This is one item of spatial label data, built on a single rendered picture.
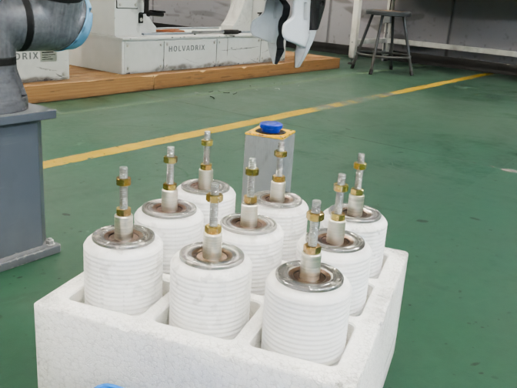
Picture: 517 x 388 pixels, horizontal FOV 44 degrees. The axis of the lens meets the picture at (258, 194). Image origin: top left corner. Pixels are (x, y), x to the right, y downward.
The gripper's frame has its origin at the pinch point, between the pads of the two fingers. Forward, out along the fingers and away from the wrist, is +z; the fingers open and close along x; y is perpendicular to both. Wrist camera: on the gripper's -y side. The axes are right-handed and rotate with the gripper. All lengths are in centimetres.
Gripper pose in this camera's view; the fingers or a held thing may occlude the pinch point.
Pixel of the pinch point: (290, 55)
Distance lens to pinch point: 91.4
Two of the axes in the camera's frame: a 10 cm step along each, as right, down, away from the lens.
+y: -6.8, 1.8, -7.1
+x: 7.3, 2.5, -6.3
